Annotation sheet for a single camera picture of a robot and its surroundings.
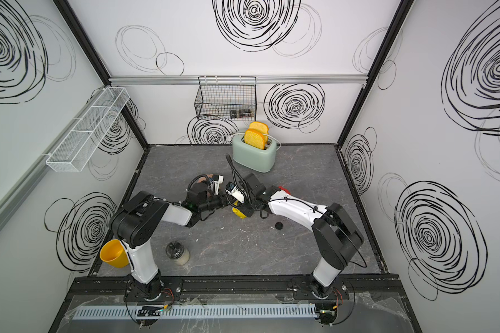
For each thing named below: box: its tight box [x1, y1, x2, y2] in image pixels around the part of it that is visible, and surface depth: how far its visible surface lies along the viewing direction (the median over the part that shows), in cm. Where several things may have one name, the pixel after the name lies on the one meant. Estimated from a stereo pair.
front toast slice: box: [244, 128, 266, 150], surface depth 98 cm
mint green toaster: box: [231, 135, 278, 174], surface depth 101 cm
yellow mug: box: [99, 238, 130, 269], surface depth 77 cm
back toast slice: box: [248, 121, 270, 136], surface depth 101 cm
